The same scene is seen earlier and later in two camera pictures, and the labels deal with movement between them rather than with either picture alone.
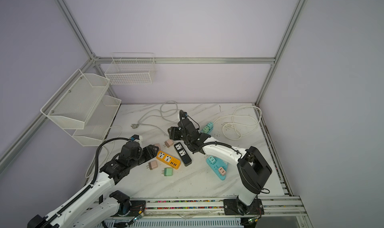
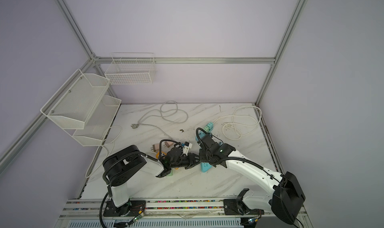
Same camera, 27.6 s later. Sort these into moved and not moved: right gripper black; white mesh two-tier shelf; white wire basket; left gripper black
Moved: left gripper black; right gripper black
Not moved: white wire basket; white mesh two-tier shelf
